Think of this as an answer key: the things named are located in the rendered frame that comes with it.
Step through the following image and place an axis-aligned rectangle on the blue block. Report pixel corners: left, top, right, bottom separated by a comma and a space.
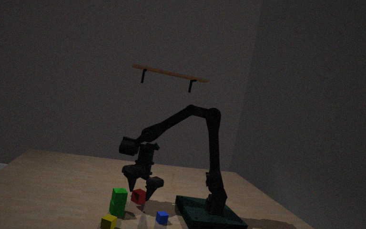
155, 211, 169, 224

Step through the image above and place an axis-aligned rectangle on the yellow cube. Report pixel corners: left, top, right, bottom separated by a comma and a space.
100, 214, 117, 229

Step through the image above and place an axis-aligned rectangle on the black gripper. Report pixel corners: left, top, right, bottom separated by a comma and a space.
122, 158, 164, 201

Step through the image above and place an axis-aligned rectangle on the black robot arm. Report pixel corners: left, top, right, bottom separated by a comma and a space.
119, 104, 227, 216

